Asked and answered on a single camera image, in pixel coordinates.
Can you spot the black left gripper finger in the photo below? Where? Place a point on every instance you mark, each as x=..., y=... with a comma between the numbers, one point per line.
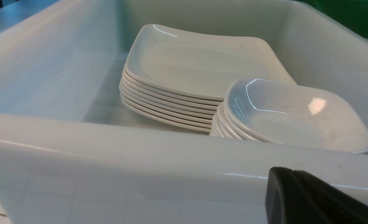
x=298, y=197

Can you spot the stack of white small bowls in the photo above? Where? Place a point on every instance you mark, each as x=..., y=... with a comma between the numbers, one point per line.
x=274, y=112

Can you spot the stack of white square plates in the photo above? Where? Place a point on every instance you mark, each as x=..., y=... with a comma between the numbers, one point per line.
x=179, y=77

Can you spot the green cloth backdrop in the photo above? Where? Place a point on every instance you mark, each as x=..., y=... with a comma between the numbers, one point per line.
x=353, y=14

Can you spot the large white plastic tub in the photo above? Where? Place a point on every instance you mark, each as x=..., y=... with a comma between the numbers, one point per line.
x=72, y=153

